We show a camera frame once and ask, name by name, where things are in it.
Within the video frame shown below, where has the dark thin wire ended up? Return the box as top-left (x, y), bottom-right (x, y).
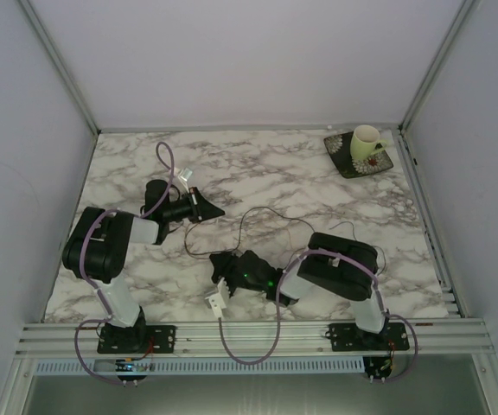
top-left (182, 207), bottom-right (319, 260)

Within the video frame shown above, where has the aluminium front rail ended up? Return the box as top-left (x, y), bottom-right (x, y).
top-left (15, 318), bottom-right (495, 359)

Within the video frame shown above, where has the grey slotted cable duct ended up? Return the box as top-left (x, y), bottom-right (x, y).
top-left (35, 356), bottom-right (365, 377)

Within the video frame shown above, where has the right controller board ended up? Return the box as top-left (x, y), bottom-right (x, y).
top-left (363, 355), bottom-right (393, 384)

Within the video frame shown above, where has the purple cable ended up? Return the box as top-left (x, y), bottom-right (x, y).
top-left (73, 141), bottom-right (176, 386)
top-left (216, 250), bottom-right (418, 385)

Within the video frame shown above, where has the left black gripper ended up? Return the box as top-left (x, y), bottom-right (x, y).
top-left (163, 187), bottom-right (226, 224)

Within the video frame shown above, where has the aluminium corner post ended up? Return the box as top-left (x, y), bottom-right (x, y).
top-left (16, 0), bottom-right (100, 137)
top-left (399, 0), bottom-right (481, 134)

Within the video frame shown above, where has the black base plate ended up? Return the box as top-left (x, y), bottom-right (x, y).
top-left (325, 322), bottom-right (410, 352)
top-left (97, 324), bottom-right (176, 354)

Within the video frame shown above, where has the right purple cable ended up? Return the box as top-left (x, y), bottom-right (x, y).
top-left (216, 250), bottom-right (418, 385)

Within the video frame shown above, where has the right aluminium corner post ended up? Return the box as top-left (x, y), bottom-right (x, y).
top-left (399, 0), bottom-right (481, 134)

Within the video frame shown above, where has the controller board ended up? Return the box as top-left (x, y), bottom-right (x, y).
top-left (363, 355), bottom-right (393, 384)
top-left (115, 358), bottom-right (153, 386)

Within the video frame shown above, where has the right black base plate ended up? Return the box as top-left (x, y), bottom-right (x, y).
top-left (325, 322), bottom-right (410, 352)

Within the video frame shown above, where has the left controller board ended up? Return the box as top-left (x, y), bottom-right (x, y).
top-left (115, 358), bottom-right (153, 386)

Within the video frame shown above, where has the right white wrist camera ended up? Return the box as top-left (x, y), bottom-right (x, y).
top-left (206, 278), bottom-right (230, 319)

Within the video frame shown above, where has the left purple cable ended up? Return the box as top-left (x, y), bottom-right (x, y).
top-left (73, 141), bottom-right (176, 386)

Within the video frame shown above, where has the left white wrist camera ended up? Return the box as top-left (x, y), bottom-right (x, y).
top-left (176, 168), bottom-right (193, 192)

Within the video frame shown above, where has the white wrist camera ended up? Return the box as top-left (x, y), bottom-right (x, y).
top-left (206, 278), bottom-right (230, 319)
top-left (176, 168), bottom-right (193, 192)

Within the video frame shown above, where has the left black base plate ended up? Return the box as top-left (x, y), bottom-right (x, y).
top-left (97, 324), bottom-right (176, 354)

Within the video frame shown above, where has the light green mug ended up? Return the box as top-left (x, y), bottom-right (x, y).
top-left (350, 124), bottom-right (387, 161)

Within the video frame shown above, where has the left aluminium corner post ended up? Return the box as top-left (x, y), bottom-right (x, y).
top-left (16, 0), bottom-right (100, 137)

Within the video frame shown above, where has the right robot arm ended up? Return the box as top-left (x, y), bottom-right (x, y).
top-left (209, 233), bottom-right (388, 335)

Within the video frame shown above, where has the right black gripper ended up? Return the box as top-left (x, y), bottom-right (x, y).
top-left (208, 252), bottom-right (266, 298)

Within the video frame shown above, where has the dark floral square plate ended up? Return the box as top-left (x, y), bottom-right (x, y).
top-left (323, 131), bottom-right (393, 179)

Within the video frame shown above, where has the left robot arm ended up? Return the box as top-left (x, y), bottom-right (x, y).
top-left (62, 180), bottom-right (225, 350)

